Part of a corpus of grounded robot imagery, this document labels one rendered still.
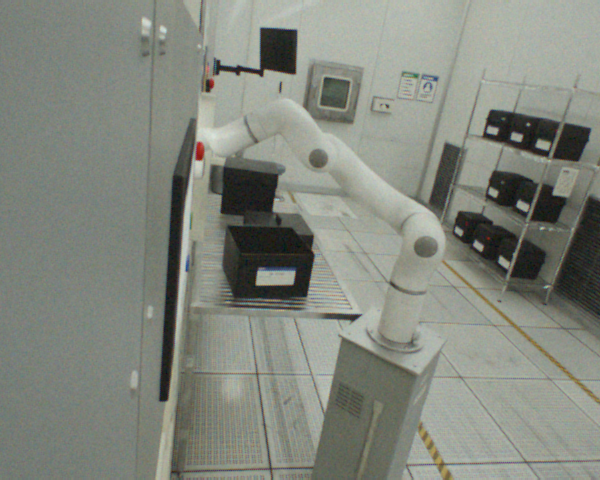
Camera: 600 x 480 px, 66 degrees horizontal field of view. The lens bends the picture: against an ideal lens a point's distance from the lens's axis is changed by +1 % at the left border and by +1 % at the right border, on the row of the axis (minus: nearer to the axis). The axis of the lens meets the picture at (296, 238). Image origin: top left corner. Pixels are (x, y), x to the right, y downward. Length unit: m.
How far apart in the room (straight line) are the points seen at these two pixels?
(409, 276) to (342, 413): 0.54
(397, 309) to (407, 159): 5.02
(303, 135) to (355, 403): 0.88
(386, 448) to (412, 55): 5.22
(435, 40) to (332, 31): 1.30
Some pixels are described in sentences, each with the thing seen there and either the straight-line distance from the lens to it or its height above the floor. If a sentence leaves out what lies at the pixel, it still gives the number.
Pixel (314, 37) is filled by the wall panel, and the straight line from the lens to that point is 5.87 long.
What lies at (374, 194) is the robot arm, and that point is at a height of 1.23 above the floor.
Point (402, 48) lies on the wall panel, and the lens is 6.19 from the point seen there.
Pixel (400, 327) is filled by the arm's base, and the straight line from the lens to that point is 1.50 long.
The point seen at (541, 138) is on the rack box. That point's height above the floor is 1.30.
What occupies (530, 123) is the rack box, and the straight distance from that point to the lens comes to 4.27.
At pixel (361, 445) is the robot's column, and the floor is 0.40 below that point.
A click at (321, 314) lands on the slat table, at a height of 0.75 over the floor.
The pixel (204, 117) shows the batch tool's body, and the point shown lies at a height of 1.33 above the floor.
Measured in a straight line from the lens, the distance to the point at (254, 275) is 1.58.
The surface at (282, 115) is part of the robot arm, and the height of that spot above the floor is 1.40.
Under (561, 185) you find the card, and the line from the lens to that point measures 3.98.
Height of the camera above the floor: 1.54
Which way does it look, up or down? 20 degrees down
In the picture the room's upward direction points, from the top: 9 degrees clockwise
